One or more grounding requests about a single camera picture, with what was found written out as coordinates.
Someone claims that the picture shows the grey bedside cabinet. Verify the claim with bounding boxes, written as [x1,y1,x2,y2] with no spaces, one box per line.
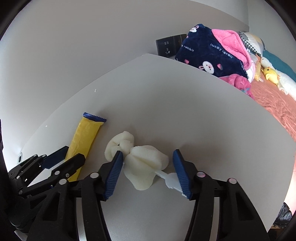
[22,54,295,230]

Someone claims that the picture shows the navy rabbit fleece blanket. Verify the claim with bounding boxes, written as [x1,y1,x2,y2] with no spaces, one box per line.
[175,24,250,78]

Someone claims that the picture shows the pink fleece garment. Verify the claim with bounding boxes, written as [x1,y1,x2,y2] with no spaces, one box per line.
[211,29,252,70]

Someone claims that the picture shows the white goose plush toy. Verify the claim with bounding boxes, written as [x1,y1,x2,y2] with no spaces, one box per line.
[260,57,296,100]

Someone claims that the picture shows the grey patterned pillow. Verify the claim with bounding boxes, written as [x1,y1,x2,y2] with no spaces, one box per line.
[239,31,265,57]

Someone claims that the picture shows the black lined cardboard trash box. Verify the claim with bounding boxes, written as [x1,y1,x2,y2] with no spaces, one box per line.
[273,202,292,228]

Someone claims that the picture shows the pink bed sheet mattress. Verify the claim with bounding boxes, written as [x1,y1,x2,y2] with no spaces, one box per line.
[251,80,296,141]

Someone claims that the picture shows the pink patterned pyjamas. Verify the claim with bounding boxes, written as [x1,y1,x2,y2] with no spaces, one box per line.
[220,74,254,99]

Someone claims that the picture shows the black wall socket panel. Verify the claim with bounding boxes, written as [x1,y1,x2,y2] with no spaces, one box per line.
[156,34,187,58]

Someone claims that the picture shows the yellow snack wrapper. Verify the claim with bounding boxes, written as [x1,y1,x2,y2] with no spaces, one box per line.
[64,112,107,182]

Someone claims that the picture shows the yellow duck plush toy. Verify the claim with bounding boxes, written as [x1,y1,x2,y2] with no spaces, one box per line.
[263,67,279,85]

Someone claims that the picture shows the white plastic stick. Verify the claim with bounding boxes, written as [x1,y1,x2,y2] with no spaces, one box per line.
[155,170,186,197]

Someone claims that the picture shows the teal pillow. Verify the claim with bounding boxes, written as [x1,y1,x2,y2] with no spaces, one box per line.
[263,50,296,81]

